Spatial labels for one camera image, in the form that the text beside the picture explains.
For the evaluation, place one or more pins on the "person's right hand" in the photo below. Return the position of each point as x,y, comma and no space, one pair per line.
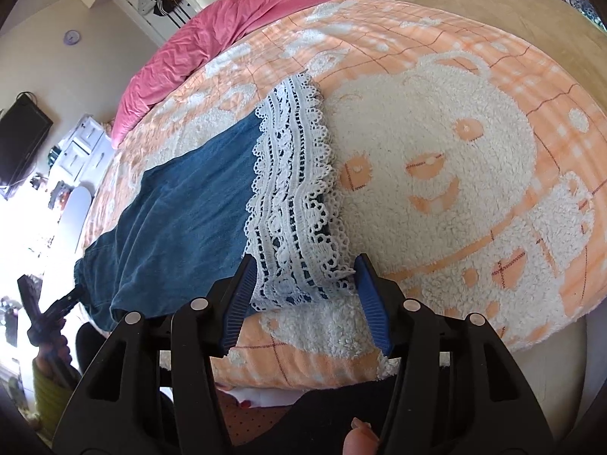
360,438

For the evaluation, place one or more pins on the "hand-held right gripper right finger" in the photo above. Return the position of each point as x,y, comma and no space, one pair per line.
372,298

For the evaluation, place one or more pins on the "person's black clothing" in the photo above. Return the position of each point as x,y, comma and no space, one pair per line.
313,417

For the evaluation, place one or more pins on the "red dotted cloth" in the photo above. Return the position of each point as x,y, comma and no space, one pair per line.
253,424

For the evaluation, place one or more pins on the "white drawer cabinet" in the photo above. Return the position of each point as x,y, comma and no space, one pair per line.
83,144

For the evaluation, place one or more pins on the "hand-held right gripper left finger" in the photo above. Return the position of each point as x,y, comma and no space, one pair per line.
237,303

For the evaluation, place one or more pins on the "white door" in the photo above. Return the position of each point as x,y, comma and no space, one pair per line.
161,23

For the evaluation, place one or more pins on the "black wall television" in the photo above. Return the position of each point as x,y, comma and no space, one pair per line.
21,142

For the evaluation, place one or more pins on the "person's left hand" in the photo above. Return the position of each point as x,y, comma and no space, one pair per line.
50,355

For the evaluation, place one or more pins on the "blue denim pants lace hem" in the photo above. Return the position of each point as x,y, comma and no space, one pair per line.
189,199

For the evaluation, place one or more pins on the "purple wall clock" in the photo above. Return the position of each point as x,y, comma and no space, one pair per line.
72,38

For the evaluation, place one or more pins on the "black striped hanging bag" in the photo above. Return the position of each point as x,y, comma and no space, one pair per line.
163,2

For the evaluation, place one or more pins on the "yellow green ribbed cloth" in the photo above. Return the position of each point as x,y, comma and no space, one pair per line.
47,393

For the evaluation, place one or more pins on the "white rounded board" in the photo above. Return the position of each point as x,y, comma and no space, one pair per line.
76,218

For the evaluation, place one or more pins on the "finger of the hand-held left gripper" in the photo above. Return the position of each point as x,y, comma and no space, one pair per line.
64,304

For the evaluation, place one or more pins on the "pink duvet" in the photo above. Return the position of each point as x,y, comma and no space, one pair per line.
227,23

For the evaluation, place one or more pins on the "orange bear print blanket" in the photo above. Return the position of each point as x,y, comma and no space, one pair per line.
436,118

